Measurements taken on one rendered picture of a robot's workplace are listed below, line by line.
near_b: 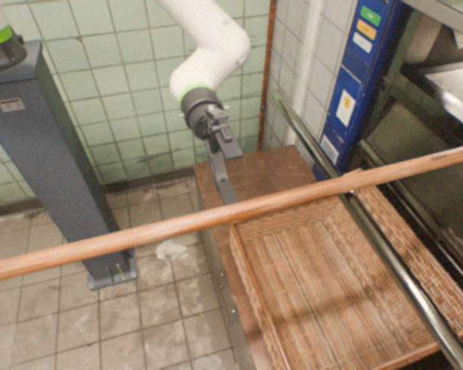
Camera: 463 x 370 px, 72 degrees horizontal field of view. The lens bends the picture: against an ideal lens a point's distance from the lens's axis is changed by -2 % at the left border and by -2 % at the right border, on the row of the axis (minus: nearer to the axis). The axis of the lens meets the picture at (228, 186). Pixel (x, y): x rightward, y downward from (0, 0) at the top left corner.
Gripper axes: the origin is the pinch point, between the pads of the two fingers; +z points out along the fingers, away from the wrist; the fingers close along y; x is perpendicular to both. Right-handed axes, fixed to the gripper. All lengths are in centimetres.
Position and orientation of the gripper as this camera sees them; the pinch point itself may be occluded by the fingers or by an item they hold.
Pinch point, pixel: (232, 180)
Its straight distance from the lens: 59.7
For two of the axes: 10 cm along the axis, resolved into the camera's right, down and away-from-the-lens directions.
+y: 0.0, 6.7, 7.5
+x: -9.6, 2.2, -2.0
